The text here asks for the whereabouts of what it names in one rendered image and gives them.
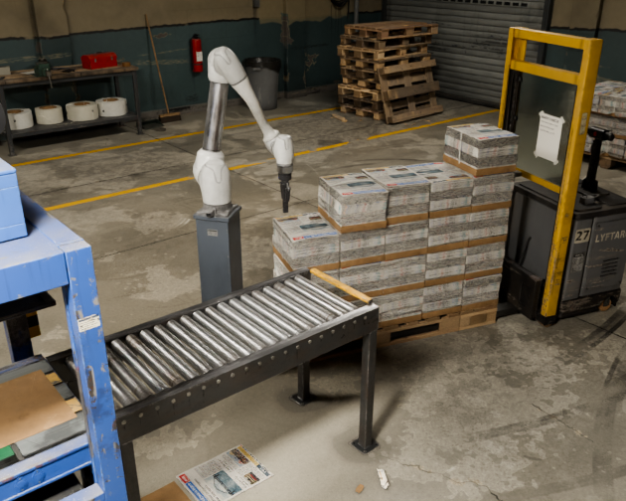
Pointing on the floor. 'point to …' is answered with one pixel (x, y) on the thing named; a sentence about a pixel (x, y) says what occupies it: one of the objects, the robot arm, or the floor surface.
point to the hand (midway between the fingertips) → (285, 206)
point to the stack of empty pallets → (356, 100)
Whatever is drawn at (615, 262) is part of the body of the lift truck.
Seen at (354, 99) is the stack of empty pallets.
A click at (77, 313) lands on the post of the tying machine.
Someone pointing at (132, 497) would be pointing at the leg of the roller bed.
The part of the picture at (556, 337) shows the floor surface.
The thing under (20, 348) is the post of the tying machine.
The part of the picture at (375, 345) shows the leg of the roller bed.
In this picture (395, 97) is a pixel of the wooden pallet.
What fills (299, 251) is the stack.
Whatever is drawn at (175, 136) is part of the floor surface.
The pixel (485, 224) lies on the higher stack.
